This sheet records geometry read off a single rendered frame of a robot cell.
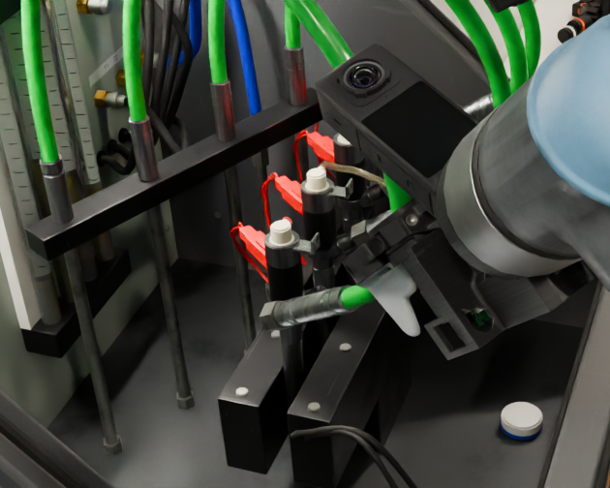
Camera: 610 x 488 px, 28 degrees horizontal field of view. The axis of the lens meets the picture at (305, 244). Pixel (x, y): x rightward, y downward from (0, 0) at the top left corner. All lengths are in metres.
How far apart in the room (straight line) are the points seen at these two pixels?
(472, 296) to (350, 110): 0.11
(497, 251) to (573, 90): 0.12
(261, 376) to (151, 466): 0.20
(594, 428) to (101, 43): 0.59
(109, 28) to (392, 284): 0.61
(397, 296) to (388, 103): 0.13
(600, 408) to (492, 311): 0.44
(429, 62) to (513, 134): 0.72
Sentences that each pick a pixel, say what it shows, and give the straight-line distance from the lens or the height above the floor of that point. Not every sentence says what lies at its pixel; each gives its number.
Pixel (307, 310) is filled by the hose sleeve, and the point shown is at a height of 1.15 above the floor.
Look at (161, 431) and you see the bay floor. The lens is 1.22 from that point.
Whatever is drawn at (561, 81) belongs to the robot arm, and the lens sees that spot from 0.44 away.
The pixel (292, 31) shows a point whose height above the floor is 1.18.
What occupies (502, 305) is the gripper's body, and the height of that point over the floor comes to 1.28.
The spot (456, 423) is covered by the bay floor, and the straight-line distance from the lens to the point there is 1.20.
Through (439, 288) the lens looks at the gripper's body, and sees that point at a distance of 0.61.
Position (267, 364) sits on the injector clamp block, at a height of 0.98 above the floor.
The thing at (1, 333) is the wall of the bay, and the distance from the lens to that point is 1.14.
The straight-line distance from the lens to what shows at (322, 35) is 0.69.
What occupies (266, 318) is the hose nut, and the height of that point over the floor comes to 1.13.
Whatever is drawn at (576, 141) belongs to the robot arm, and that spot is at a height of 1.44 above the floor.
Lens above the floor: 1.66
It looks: 35 degrees down
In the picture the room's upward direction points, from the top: 5 degrees counter-clockwise
